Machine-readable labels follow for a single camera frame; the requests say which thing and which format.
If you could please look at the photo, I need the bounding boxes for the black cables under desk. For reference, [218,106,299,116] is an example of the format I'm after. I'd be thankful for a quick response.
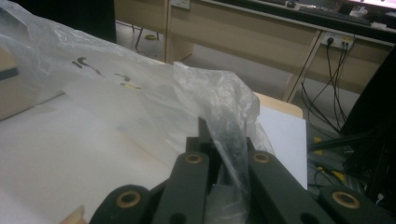
[299,36,353,135]

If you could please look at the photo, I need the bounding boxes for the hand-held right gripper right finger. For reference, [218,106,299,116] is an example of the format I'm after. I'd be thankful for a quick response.
[246,136,260,155]

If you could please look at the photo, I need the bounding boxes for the black tripod stand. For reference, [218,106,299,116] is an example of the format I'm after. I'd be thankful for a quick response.
[307,128,378,154]

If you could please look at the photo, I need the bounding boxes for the small wooden table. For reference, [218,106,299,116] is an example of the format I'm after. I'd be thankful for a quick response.
[253,91,304,119]

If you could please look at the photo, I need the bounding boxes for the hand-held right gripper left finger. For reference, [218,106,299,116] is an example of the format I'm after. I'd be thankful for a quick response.
[185,117,219,157]

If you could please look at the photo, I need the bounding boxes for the black curtain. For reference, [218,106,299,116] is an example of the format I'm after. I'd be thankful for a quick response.
[340,46,396,216]
[10,0,118,45]

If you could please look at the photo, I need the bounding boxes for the white power socket with plugs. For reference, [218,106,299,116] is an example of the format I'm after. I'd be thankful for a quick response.
[320,31,356,51]

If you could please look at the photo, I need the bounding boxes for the long wooden desk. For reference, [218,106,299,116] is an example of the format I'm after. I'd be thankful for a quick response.
[114,0,396,105]

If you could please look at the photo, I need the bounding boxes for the clear printed plastic bag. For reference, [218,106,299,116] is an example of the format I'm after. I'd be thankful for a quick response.
[0,0,276,224]

